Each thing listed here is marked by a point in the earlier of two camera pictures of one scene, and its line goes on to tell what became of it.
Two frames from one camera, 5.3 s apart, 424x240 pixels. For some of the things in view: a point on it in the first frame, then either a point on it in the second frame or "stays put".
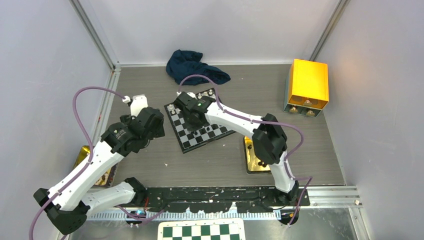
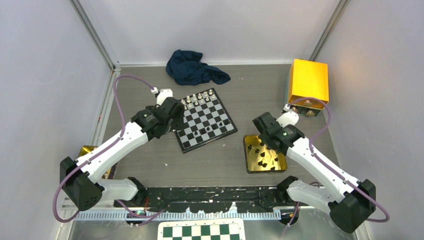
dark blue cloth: [180, 64] stays put
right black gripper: [191, 127] → [262, 138]
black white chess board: [187, 140] stays put
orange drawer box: [307, 88] stays put
